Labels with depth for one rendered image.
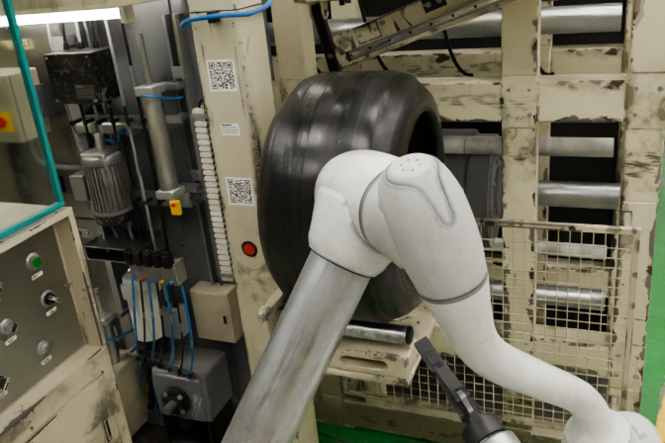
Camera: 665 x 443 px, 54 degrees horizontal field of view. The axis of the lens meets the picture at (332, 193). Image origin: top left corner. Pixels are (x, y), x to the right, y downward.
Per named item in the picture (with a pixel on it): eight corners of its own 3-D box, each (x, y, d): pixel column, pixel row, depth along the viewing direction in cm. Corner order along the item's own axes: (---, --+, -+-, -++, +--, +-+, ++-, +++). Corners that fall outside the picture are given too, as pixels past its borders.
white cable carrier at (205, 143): (222, 280, 177) (191, 109, 160) (231, 271, 181) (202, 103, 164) (236, 282, 175) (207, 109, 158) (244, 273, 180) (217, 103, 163)
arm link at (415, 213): (514, 265, 86) (453, 235, 98) (476, 144, 79) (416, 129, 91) (434, 317, 82) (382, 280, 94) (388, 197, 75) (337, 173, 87)
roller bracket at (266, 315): (260, 346, 164) (255, 311, 160) (321, 271, 198) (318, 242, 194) (272, 347, 163) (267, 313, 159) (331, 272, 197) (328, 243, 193)
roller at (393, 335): (278, 305, 166) (283, 315, 169) (271, 319, 163) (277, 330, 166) (412, 321, 153) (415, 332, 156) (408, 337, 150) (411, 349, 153)
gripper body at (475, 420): (469, 446, 112) (440, 401, 119) (475, 462, 119) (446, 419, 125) (506, 423, 113) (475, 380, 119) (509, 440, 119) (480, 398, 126)
